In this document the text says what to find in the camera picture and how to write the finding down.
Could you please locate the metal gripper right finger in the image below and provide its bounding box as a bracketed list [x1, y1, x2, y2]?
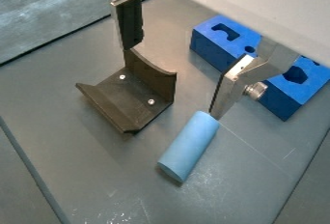
[209, 38, 299, 120]

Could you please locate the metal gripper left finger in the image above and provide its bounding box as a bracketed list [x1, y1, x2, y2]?
[110, 0, 144, 50]

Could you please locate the light blue oval cylinder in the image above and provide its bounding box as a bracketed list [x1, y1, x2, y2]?
[158, 111, 219, 182]

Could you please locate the blue foam shape board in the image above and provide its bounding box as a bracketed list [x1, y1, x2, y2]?
[191, 15, 330, 120]

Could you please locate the black cradle fixture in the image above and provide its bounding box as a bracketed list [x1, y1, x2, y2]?
[76, 49, 177, 133]

